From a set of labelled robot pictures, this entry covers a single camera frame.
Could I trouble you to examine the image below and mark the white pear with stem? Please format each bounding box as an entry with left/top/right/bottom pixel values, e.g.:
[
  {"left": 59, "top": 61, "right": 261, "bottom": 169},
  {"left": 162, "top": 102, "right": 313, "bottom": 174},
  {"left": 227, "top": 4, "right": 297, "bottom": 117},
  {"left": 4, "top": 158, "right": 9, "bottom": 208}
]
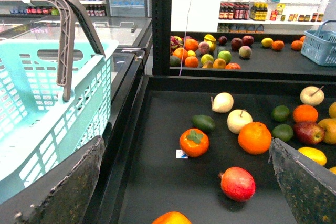
[{"left": 227, "top": 109, "right": 253, "bottom": 134}]

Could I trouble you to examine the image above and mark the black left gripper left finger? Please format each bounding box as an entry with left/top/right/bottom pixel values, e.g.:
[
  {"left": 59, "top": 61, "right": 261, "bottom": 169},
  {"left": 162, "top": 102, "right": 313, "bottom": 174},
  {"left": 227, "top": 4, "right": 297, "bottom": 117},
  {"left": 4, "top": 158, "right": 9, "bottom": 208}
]
[{"left": 1, "top": 136, "right": 105, "bottom": 223}]

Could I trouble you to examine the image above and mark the black shelf upright post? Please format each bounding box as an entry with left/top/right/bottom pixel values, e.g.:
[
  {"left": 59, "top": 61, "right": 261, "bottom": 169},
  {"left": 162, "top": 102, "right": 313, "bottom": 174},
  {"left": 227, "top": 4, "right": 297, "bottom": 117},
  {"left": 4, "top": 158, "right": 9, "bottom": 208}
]
[{"left": 151, "top": 0, "right": 172, "bottom": 76}]

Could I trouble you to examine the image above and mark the green lime front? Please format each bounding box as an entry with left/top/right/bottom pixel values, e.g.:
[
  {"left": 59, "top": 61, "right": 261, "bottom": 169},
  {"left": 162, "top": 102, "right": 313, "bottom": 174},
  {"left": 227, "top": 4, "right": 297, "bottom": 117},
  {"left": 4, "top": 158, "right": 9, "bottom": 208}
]
[{"left": 271, "top": 124, "right": 294, "bottom": 142}]

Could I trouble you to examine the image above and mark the yellow orange apple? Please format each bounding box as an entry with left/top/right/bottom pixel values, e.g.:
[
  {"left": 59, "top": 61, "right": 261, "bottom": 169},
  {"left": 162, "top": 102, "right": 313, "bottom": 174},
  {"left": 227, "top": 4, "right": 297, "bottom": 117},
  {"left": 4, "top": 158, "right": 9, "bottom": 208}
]
[{"left": 318, "top": 118, "right": 336, "bottom": 145}]

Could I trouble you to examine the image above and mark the white onion-shaped pear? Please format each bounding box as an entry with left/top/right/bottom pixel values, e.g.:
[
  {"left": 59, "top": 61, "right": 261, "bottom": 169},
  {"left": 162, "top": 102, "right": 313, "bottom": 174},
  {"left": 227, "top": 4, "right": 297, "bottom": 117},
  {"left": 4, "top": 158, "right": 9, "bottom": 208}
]
[{"left": 211, "top": 92, "right": 234, "bottom": 113}]

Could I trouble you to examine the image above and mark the large orange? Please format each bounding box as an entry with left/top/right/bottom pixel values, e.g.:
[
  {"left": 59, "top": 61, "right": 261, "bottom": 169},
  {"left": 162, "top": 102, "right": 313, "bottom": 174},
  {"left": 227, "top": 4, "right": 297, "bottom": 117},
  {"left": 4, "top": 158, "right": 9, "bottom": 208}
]
[{"left": 238, "top": 122, "right": 272, "bottom": 155}]

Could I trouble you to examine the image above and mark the orange persimmon with green leaf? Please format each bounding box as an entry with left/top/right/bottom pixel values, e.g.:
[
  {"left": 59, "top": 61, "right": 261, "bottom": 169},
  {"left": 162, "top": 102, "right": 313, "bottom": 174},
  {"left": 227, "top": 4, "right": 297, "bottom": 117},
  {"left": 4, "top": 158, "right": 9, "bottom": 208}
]
[{"left": 180, "top": 128, "right": 209, "bottom": 157}]

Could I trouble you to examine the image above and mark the green lime back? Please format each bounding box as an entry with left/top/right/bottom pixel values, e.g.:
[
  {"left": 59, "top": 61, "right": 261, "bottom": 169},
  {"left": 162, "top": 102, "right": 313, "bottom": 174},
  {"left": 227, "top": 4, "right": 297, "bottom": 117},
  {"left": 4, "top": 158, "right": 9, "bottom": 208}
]
[{"left": 271, "top": 105, "right": 290, "bottom": 122}]

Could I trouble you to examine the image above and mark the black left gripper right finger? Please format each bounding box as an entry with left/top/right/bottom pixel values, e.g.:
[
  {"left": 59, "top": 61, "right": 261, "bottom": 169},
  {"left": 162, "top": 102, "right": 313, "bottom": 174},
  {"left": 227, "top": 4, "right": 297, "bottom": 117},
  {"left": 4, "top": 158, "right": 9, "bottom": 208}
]
[{"left": 269, "top": 138, "right": 335, "bottom": 223}]

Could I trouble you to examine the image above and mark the grey basket handle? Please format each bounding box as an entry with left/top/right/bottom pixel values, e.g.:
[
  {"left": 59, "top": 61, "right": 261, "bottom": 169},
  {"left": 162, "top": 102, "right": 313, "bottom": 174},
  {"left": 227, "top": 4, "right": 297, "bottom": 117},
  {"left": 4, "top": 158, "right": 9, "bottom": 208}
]
[{"left": 0, "top": 0, "right": 106, "bottom": 103}]

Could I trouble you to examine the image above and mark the pile of fruit back shelf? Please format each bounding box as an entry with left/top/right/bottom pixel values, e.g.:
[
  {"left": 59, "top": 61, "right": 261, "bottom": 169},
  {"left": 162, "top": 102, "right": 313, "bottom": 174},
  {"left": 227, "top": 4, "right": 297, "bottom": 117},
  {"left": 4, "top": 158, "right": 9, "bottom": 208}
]
[{"left": 170, "top": 34, "right": 254, "bottom": 70}]

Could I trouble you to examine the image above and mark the white pear far right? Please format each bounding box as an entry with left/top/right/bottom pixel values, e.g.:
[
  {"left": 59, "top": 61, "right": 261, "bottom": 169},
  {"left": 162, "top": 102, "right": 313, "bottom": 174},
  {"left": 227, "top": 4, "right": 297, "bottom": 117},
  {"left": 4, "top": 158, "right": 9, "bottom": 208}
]
[{"left": 300, "top": 86, "right": 324, "bottom": 106}]

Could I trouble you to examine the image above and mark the teal plastic shopping basket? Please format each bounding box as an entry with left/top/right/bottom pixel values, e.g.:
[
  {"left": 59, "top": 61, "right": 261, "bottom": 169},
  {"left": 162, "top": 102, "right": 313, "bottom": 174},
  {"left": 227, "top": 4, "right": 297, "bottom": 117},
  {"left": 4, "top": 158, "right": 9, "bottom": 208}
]
[{"left": 1, "top": 39, "right": 119, "bottom": 202}]

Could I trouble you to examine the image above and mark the small white blue label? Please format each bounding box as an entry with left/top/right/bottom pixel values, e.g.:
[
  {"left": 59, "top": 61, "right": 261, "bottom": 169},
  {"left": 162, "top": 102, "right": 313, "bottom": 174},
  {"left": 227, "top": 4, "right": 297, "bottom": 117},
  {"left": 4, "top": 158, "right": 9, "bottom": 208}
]
[{"left": 176, "top": 149, "right": 188, "bottom": 159}]

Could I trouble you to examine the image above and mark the black fruit tray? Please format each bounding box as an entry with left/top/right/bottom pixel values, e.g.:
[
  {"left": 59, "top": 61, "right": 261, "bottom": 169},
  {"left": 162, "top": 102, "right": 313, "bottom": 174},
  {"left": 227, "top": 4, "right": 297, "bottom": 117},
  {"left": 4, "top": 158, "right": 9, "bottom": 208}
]
[{"left": 83, "top": 74, "right": 336, "bottom": 224}]

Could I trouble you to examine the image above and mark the green lime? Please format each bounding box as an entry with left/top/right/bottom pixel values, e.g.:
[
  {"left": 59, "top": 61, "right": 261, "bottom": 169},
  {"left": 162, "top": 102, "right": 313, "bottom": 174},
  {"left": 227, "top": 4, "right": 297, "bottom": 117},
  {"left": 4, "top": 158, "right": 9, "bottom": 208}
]
[
  {"left": 271, "top": 124, "right": 294, "bottom": 142},
  {"left": 271, "top": 105, "right": 290, "bottom": 122}
]

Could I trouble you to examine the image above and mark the orange fruit at bottom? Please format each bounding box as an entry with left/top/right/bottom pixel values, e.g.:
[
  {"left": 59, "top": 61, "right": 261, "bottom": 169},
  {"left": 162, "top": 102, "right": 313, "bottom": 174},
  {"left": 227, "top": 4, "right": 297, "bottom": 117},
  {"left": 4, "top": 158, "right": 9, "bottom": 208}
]
[{"left": 152, "top": 211, "right": 191, "bottom": 224}]

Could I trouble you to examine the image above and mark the small orange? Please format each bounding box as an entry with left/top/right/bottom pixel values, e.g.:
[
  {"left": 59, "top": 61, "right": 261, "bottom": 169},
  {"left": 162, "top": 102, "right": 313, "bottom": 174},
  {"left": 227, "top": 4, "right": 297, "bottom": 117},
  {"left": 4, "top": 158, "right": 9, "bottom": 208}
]
[{"left": 292, "top": 104, "right": 318, "bottom": 123}]

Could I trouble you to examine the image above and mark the yellow lemon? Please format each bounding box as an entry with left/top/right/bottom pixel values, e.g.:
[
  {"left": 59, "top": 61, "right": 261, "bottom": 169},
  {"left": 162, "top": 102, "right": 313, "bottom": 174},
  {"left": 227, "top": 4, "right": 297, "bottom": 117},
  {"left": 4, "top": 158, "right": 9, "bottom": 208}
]
[{"left": 298, "top": 147, "right": 327, "bottom": 166}]

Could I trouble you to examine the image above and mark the dark green avocado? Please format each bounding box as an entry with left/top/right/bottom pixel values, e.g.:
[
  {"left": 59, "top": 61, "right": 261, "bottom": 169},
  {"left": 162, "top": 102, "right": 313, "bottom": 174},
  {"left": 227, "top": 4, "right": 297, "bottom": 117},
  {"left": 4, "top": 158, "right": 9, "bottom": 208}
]
[{"left": 191, "top": 114, "right": 216, "bottom": 133}]

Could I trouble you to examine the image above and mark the blue plastic basket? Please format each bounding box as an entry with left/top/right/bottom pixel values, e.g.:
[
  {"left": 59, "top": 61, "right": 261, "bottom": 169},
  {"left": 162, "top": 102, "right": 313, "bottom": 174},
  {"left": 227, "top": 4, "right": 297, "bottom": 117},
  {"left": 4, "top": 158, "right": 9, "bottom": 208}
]
[{"left": 301, "top": 20, "right": 335, "bottom": 66}]

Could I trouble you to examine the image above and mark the red apple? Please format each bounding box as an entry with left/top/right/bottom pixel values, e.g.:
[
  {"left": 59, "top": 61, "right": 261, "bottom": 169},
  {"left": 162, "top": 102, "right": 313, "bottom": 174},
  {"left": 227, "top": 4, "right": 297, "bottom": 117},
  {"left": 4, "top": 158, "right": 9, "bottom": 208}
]
[{"left": 293, "top": 121, "right": 325, "bottom": 145}]

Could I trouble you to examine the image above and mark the red pomegranate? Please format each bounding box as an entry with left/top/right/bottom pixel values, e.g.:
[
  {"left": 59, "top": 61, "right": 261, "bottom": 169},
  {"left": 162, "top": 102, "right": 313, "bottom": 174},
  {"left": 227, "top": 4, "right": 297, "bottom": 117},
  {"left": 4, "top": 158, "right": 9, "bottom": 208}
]
[{"left": 218, "top": 167, "right": 256, "bottom": 202}]

